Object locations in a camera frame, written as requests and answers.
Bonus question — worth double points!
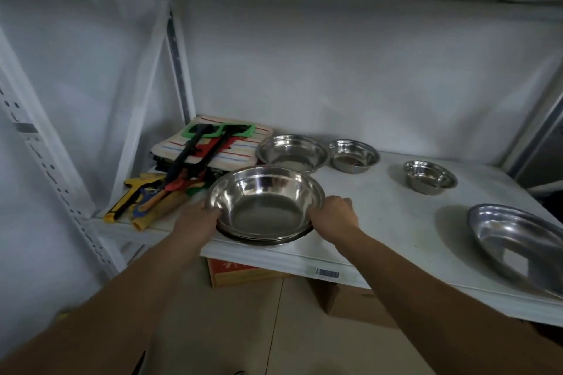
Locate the person's right hand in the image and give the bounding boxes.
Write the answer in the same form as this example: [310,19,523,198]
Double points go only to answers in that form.
[309,195,361,244]

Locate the person's left hand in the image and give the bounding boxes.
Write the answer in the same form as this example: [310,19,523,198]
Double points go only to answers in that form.
[175,202,223,253]

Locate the large steel bowl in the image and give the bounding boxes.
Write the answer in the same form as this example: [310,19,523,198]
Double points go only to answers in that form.
[216,223,316,248]
[206,166,326,242]

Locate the person's left forearm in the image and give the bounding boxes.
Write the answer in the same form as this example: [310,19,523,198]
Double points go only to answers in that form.
[0,232,204,375]

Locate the person's right forearm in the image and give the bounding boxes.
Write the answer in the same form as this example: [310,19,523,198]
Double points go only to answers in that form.
[336,227,563,375]

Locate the red spatula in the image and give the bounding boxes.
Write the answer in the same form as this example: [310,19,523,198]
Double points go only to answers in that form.
[166,175,208,196]

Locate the small steel bowl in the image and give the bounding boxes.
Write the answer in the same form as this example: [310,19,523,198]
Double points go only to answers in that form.
[328,139,381,174]

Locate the orange cardboard box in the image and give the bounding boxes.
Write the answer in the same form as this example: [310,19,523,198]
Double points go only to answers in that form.
[207,258,292,289]

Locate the medium steel bowl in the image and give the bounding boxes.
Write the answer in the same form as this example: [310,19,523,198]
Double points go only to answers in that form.
[256,134,331,174]

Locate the striped cloth mat stack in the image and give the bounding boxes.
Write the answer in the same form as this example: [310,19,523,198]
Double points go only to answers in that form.
[150,115,274,174]

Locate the yellow and black tool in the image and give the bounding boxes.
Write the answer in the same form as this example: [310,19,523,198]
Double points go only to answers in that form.
[103,174,164,224]

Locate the tiny steel bowl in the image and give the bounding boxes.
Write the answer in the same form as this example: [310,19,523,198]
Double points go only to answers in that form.
[403,160,458,195]

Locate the brown cardboard box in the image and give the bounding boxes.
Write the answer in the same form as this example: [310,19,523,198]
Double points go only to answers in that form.
[307,277,398,330]

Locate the wide steel basin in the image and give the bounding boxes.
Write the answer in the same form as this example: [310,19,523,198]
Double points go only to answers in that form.
[467,203,563,297]

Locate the tan handled tool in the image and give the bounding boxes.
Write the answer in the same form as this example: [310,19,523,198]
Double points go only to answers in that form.
[132,191,191,232]

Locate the green swatter with black handle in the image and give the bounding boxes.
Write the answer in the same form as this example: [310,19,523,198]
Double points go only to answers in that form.
[164,123,221,188]
[187,123,257,184]

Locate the blue handled tool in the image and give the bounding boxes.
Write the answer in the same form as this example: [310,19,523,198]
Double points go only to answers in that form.
[132,188,165,218]

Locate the white rear shelf post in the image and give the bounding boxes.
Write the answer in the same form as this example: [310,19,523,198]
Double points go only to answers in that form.
[164,0,197,126]

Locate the white perforated shelf post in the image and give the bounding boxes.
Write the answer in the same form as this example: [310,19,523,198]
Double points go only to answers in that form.
[0,25,129,279]

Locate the grey metal frame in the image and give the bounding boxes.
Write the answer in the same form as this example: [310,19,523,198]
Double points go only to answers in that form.
[503,91,563,196]

